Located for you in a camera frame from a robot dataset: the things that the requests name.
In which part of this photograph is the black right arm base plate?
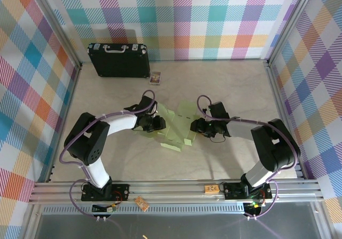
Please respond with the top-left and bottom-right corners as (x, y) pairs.
(223, 181), (273, 200)

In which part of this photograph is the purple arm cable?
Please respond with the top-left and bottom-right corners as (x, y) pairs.
(197, 95), (302, 220)
(59, 90), (158, 220)

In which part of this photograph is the grey metal lower panel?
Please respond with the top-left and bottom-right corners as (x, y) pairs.
(34, 213), (327, 239)

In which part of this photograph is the black connector with lit LEDs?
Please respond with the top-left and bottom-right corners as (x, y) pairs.
(244, 201), (262, 215)

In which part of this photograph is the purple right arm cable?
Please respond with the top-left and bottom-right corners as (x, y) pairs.
(197, 95), (302, 220)

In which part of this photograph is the black briefcase with silver handle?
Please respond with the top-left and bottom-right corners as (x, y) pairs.
(87, 42), (151, 79)

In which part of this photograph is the perforated metal strip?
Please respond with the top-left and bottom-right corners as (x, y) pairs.
(42, 206), (245, 214)

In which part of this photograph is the aluminium frame cross rail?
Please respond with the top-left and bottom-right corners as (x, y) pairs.
(28, 179), (325, 205)

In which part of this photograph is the light green paper box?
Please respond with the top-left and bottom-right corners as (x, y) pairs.
(136, 99), (204, 152)

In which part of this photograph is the aluminium side rail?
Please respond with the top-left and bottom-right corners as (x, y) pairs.
(266, 61), (307, 180)
(46, 62), (82, 183)

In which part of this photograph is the aluminium frame post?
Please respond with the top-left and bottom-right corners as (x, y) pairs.
(266, 0), (318, 66)
(30, 0), (83, 68)

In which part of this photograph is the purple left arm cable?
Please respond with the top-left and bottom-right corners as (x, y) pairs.
(59, 90), (158, 220)

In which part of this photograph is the black connector with green plug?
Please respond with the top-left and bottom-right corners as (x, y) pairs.
(92, 203), (118, 213)

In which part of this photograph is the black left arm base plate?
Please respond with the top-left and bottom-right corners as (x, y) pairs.
(81, 183), (131, 202)

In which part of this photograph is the small colourful card box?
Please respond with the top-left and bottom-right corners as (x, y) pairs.
(149, 71), (162, 86)

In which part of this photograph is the thin black wire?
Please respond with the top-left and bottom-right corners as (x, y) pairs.
(209, 134), (226, 144)

